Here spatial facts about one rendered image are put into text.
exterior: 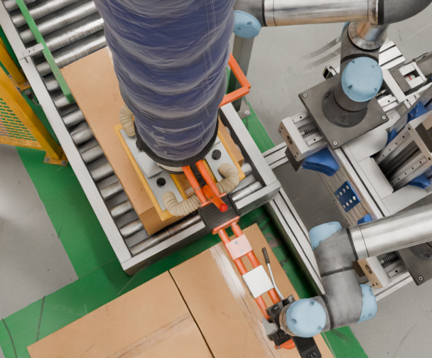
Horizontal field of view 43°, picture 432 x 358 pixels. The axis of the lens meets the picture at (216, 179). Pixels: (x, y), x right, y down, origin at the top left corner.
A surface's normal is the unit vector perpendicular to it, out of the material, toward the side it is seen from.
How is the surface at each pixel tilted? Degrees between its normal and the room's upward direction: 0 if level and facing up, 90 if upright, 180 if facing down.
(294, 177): 0
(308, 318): 0
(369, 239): 18
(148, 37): 81
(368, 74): 8
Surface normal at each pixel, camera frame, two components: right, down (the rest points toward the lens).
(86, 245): 0.04, -0.27
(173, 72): 0.10, 0.82
